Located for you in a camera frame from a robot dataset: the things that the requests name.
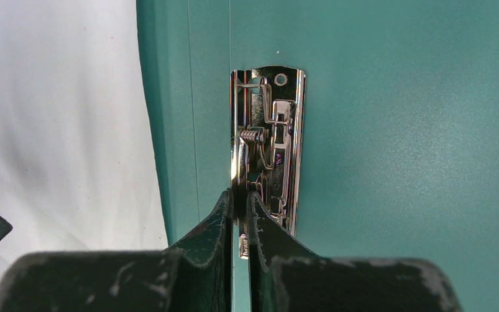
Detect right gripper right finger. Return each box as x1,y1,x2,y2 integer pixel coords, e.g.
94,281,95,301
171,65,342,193
246,192,462,311

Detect green file folder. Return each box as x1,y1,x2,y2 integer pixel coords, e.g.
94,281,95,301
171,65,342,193
136,1,499,311

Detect white paper sheet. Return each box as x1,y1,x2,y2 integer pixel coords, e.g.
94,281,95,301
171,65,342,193
0,1,168,278

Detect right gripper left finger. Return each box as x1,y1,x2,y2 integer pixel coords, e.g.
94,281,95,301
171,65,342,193
0,190,233,311

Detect silver folder clip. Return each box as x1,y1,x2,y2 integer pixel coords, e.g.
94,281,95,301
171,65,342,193
230,66,306,235

